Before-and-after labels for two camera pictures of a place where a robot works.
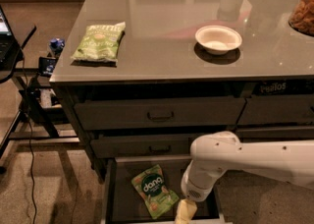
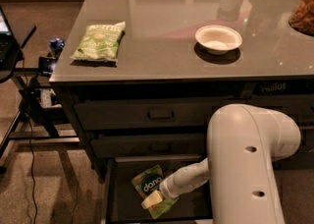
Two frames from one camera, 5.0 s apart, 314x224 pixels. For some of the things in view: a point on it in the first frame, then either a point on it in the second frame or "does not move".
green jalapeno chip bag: x=100 y=42 does not move
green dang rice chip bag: x=150 y=185 does not move
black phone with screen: x=46 y=66 does not move
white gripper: x=195 y=190 to x=166 y=188
